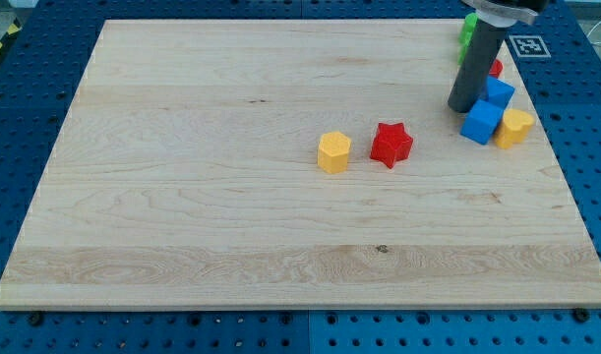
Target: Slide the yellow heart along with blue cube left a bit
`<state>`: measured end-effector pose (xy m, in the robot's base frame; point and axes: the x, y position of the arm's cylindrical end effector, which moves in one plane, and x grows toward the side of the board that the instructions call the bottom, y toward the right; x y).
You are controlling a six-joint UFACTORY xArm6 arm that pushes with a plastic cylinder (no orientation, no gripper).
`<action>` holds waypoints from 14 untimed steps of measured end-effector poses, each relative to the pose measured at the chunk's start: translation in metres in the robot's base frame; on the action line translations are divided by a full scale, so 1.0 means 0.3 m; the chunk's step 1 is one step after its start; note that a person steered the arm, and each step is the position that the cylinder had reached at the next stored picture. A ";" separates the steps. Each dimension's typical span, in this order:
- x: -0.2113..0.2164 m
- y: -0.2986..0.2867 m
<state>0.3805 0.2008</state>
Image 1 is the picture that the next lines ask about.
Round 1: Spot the white fiducial marker tag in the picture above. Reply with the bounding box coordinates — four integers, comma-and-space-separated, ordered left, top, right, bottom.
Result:
510, 35, 551, 58

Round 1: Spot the wooden board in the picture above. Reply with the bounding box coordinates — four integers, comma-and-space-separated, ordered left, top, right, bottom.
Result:
0, 19, 601, 311

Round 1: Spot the red block behind pusher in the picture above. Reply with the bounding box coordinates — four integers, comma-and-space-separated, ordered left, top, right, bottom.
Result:
489, 59, 504, 79

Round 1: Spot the blue cube block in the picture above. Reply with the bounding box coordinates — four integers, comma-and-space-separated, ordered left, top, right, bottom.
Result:
460, 99, 504, 145

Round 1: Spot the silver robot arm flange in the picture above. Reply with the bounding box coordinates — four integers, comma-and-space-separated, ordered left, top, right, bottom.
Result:
461, 0, 550, 28

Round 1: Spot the blue block behind pusher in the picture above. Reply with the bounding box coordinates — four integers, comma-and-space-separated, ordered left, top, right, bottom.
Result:
479, 76, 515, 110

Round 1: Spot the green block at top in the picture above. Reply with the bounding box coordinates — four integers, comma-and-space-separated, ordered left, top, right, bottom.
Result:
457, 13, 478, 65

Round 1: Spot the yellow heart block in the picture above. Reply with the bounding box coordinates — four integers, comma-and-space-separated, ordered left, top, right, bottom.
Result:
493, 108, 535, 149

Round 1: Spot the red star block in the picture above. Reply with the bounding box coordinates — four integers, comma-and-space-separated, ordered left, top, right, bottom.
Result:
370, 123, 414, 169

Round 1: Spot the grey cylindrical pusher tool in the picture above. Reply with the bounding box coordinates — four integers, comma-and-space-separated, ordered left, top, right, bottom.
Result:
448, 20, 508, 113

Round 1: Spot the yellow hexagon block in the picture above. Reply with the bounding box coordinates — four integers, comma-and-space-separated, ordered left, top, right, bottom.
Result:
317, 131, 351, 174

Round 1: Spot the yellow black hazard tape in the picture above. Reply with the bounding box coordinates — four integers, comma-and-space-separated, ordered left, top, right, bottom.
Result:
0, 18, 23, 65

